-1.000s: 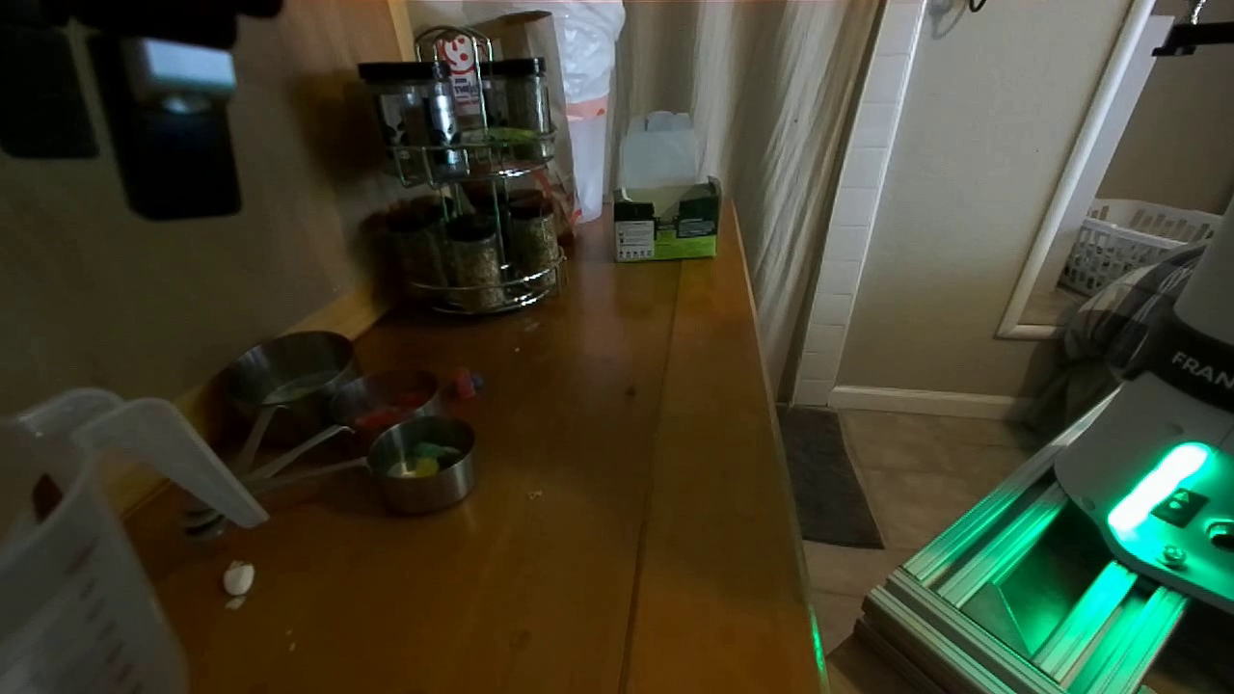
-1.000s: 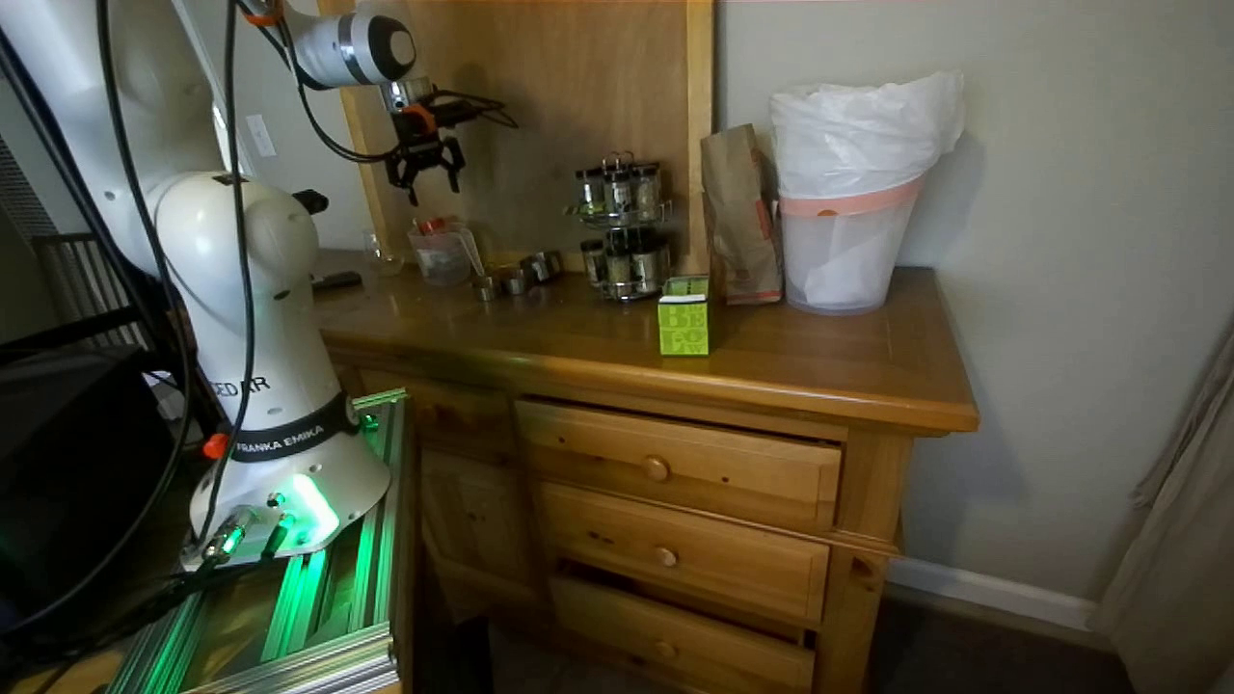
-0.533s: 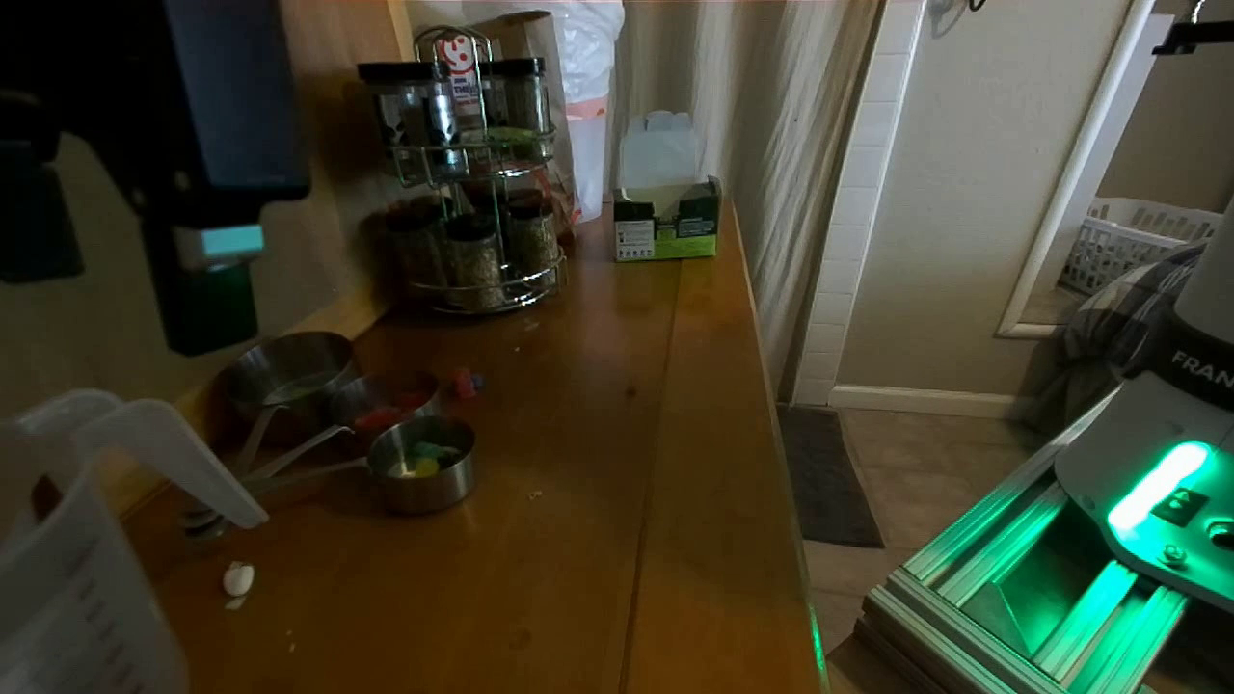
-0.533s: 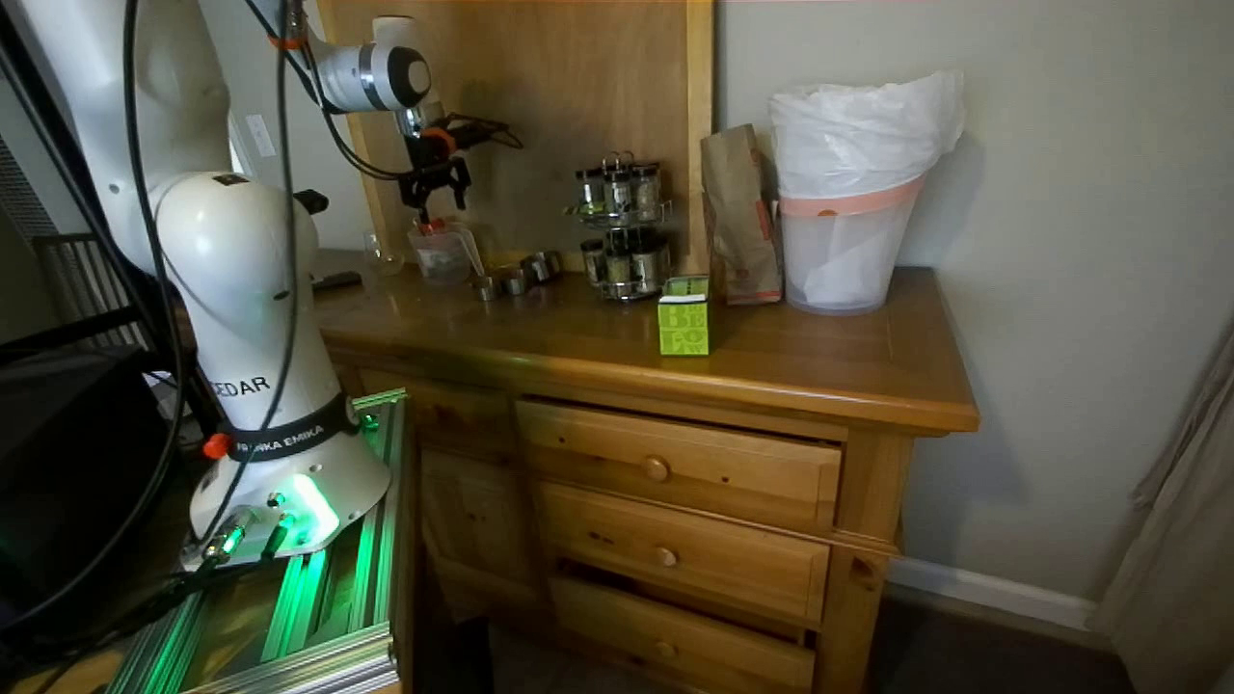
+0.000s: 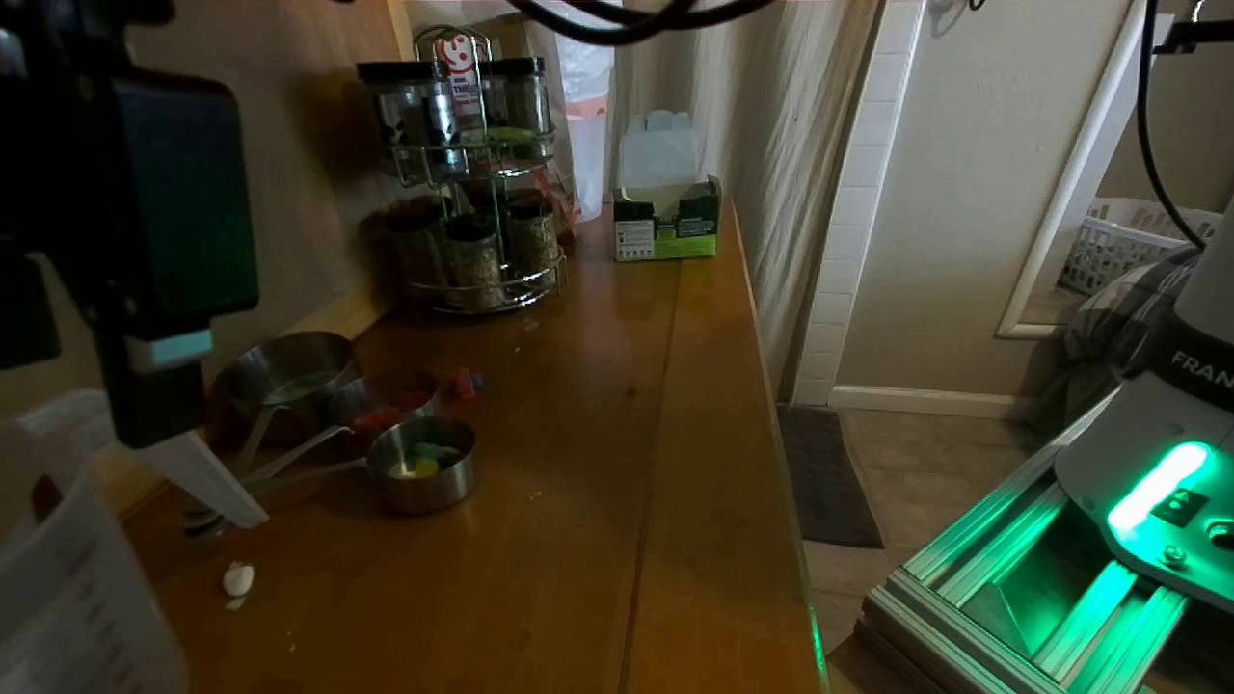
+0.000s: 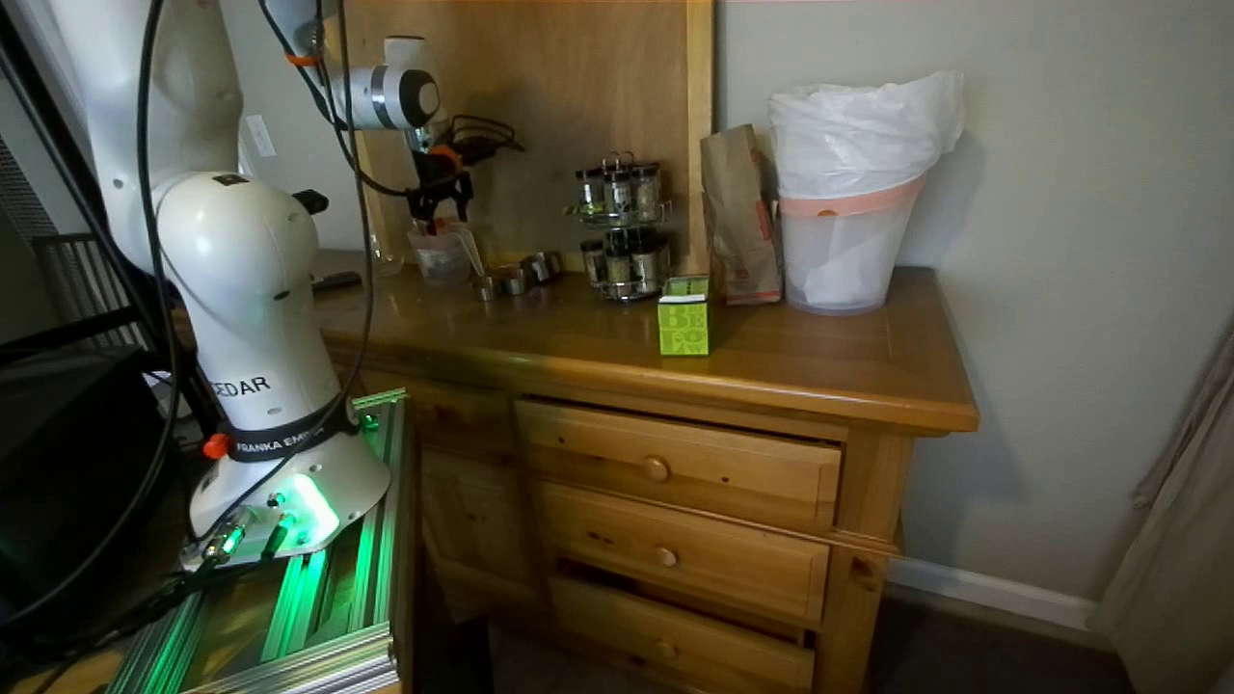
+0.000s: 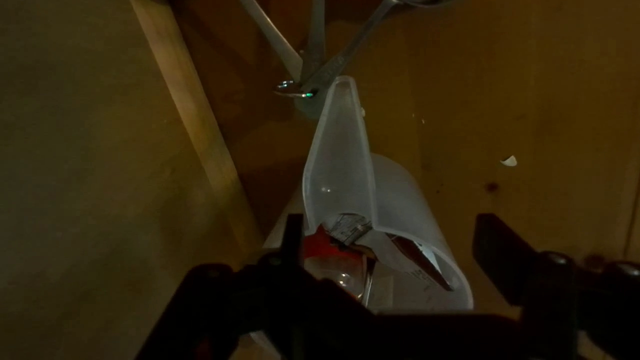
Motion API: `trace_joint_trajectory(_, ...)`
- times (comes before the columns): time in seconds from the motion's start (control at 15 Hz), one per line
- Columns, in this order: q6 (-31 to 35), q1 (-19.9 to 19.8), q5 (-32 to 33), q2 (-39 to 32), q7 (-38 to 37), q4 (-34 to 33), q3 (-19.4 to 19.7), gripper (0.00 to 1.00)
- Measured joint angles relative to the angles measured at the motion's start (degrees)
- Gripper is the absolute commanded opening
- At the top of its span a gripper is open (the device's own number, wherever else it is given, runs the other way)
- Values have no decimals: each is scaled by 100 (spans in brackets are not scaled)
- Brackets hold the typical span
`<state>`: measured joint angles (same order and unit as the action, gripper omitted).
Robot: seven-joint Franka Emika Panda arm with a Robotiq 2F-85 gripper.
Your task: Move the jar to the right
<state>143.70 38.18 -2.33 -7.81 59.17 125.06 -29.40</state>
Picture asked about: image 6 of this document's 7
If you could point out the clear plastic measuring jug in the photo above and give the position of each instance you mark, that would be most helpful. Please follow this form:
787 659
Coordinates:
444 257

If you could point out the black box beside robot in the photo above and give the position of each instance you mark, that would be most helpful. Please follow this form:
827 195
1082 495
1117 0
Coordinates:
61 477

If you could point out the green cardboard box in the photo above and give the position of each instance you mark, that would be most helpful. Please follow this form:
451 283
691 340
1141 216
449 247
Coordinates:
682 320

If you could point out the wooden board panel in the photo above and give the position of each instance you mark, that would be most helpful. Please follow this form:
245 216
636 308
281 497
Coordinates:
565 77

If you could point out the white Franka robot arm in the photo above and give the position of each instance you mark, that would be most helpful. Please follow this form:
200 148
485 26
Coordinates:
245 257

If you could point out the white bin with plastic liner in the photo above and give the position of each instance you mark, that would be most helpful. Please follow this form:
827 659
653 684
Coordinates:
850 195

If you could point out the round metal spice rack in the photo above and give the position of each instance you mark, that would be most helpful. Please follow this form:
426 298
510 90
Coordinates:
620 231

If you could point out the brown paper bag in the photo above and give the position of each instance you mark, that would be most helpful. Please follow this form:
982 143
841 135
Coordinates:
742 216

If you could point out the medium steel measuring cup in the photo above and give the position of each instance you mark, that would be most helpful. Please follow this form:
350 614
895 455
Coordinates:
514 283

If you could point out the small steel measuring cup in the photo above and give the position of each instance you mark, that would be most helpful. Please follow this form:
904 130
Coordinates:
489 292

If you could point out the wooden dresser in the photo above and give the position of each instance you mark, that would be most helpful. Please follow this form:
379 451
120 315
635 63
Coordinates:
772 361

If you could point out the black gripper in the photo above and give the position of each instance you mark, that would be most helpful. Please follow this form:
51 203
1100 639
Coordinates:
439 175

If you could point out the wooden drawer with knob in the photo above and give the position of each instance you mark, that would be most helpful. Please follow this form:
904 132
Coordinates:
718 554
718 465
680 642

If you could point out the large steel measuring cup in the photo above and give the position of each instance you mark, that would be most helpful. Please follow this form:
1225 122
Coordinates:
542 267

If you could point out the glass spice jar black lid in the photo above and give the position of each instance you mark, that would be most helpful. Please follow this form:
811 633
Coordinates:
620 195
597 263
620 276
592 195

